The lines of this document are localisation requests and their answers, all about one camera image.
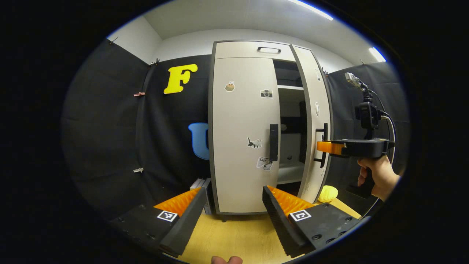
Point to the grey double-door shoe cabinet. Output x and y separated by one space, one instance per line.
291 102

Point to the small ceiling light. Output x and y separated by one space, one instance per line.
377 54

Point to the cabinet door white cat sticker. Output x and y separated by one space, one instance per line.
238 128

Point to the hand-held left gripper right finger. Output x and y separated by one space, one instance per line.
280 223

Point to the long ceiling light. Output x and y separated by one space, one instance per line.
311 8

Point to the black backdrop cloth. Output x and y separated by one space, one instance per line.
110 128

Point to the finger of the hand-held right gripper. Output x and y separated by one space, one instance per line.
329 147

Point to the pink clip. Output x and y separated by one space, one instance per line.
139 94

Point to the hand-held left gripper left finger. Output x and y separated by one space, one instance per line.
188 220

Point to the white cabinet shelf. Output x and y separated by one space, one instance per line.
291 172
291 87

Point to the yellow bumpy soft toy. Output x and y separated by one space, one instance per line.
328 193

